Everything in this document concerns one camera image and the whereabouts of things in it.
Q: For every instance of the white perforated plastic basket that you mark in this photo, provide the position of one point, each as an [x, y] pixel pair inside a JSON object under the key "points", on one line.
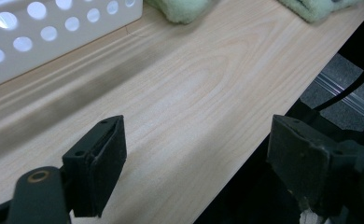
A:
{"points": [[77, 40]]}

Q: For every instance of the green fuzzy glove with face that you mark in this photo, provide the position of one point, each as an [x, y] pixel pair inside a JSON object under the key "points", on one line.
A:
{"points": [[183, 9]]}

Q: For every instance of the metal floor rail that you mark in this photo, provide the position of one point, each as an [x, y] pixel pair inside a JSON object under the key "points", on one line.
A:
{"points": [[349, 99]]}

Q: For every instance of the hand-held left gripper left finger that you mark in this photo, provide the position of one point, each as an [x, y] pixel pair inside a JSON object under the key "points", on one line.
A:
{"points": [[97, 168]]}

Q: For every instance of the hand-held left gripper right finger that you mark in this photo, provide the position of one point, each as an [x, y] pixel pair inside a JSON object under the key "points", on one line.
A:
{"points": [[298, 161]]}

